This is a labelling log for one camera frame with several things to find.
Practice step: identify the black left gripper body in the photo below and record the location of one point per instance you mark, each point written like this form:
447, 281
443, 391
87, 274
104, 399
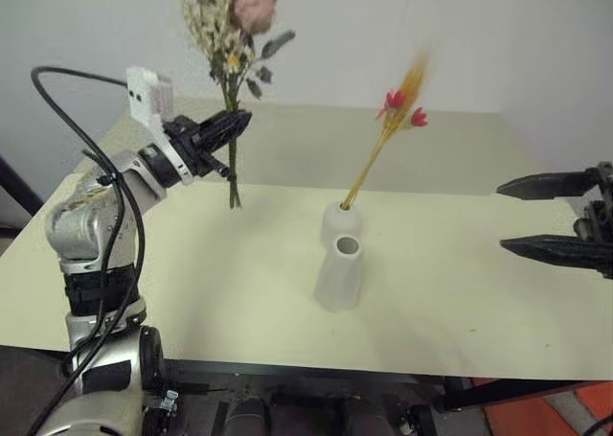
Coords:
188, 141

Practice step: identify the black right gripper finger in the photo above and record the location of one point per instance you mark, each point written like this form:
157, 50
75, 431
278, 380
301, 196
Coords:
551, 186
560, 251

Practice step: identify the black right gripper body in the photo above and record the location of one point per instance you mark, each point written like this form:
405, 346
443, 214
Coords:
601, 215

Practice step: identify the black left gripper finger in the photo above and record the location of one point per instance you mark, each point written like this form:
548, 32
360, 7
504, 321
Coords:
219, 165
225, 125

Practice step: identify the pink flower bouquet green stems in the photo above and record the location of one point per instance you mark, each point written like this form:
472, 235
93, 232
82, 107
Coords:
215, 29

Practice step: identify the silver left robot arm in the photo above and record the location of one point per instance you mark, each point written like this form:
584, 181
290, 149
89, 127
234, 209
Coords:
81, 225

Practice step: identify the round white vase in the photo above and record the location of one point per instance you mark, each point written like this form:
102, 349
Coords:
335, 222

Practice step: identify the tall white faceted vase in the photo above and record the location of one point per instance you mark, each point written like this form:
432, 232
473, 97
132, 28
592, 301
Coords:
337, 282

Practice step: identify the wheat bouquet with red flowers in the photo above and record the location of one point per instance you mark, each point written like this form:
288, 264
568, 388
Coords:
397, 115

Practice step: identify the dark slanted furniture bar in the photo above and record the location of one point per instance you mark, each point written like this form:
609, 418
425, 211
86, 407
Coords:
19, 187

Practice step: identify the dark rounded shape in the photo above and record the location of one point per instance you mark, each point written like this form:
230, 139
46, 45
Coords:
245, 419

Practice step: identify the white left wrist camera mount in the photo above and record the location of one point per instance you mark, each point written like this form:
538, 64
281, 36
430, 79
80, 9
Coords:
140, 96

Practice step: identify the black table frame bar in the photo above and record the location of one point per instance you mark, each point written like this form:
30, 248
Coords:
503, 394

